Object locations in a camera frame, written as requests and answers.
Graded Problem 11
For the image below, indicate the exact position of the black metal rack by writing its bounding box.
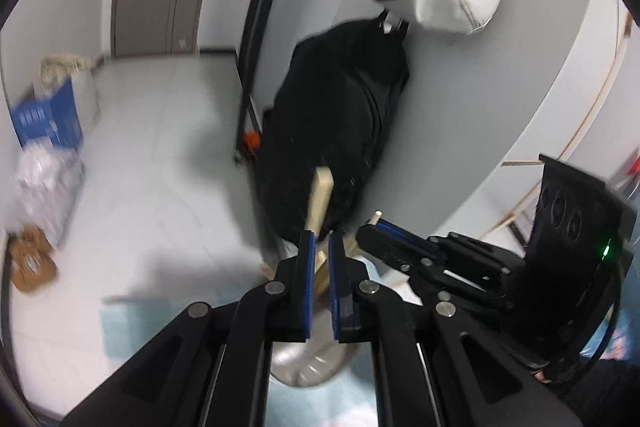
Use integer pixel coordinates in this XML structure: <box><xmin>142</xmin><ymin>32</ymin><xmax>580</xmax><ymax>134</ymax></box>
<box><xmin>234</xmin><ymin>0</ymin><xmax>311</xmax><ymax>165</ymax></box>

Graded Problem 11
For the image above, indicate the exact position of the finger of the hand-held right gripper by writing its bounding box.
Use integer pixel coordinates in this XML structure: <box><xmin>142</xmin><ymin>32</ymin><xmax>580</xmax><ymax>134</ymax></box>
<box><xmin>356</xmin><ymin>226</ymin><xmax>431</xmax><ymax>280</ymax></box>
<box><xmin>375</xmin><ymin>219</ymin><xmax>453</xmax><ymax>261</ymax></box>

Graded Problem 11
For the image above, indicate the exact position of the teal white checked tablecloth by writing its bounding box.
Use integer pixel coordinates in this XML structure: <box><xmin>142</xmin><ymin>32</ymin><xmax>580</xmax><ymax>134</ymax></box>
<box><xmin>100</xmin><ymin>257</ymin><xmax>426</xmax><ymax>427</ymax></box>

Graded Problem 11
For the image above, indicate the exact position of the black hanging bag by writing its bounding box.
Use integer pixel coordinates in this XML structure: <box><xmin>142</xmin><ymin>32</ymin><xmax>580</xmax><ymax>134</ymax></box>
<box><xmin>255</xmin><ymin>18</ymin><xmax>411</xmax><ymax>243</ymax></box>

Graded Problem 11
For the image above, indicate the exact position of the white plastic utensil holder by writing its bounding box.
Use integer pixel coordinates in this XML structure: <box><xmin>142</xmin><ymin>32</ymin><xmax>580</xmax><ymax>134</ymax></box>
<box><xmin>262</xmin><ymin>232</ymin><xmax>373</xmax><ymax>389</ymax></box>

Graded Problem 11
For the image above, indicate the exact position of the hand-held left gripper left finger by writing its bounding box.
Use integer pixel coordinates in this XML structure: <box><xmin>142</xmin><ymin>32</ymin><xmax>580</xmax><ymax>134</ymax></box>
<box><xmin>60</xmin><ymin>229</ymin><xmax>317</xmax><ymax>427</ymax></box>

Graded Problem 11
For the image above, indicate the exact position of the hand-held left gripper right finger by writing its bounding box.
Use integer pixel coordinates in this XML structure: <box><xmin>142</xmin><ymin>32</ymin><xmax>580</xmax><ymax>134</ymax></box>
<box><xmin>327</xmin><ymin>232</ymin><xmax>583</xmax><ymax>427</ymax></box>

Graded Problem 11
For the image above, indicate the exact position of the clear plastic bag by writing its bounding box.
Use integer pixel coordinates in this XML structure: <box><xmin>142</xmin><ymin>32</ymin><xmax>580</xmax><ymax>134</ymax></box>
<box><xmin>20</xmin><ymin>177</ymin><xmax>86</xmax><ymax>250</ymax></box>

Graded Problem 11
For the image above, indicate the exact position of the person's right forearm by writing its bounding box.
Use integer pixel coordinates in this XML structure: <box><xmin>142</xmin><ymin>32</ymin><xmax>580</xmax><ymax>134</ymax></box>
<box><xmin>550</xmin><ymin>352</ymin><xmax>640</xmax><ymax>427</ymax></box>

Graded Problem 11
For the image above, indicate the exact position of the beige tote bag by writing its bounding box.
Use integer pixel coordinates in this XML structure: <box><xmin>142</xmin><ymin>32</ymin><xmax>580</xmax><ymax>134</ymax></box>
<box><xmin>39</xmin><ymin>54</ymin><xmax>96</xmax><ymax>92</ymax></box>

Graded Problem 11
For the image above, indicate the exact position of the white woven sack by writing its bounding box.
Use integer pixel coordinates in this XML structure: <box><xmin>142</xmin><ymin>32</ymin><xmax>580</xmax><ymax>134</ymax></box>
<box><xmin>70</xmin><ymin>62</ymin><xmax>101</xmax><ymax>138</ymax></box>

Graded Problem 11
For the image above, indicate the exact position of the brown slipper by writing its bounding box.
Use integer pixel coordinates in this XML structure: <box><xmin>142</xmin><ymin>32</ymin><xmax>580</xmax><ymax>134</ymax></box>
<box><xmin>11</xmin><ymin>252</ymin><xmax>60</xmax><ymax>294</ymax></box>
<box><xmin>7</xmin><ymin>226</ymin><xmax>51</xmax><ymax>263</ymax></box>

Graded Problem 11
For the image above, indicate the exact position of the blue cardboard box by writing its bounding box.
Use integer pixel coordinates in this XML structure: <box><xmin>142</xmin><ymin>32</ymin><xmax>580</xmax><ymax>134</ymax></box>
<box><xmin>11</xmin><ymin>77</ymin><xmax>83</xmax><ymax>152</ymax></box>

